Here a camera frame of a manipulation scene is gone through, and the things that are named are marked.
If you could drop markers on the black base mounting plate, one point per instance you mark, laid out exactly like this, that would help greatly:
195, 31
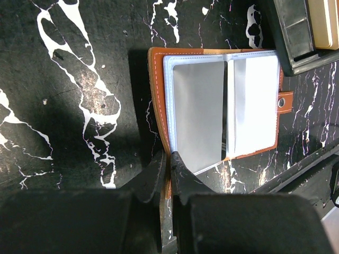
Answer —
314, 178

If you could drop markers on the black card box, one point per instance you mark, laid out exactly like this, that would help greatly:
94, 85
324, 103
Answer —
290, 25

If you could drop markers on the brown leather card holder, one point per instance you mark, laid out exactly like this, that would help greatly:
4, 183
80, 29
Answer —
157, 88

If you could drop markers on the gold VIP card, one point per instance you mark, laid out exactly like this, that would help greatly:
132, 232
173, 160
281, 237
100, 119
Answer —
324, 23

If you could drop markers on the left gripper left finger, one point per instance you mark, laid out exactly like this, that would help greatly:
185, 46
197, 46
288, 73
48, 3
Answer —
147, 186

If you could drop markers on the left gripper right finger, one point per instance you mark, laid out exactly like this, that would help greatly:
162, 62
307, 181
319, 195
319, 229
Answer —
184, 183

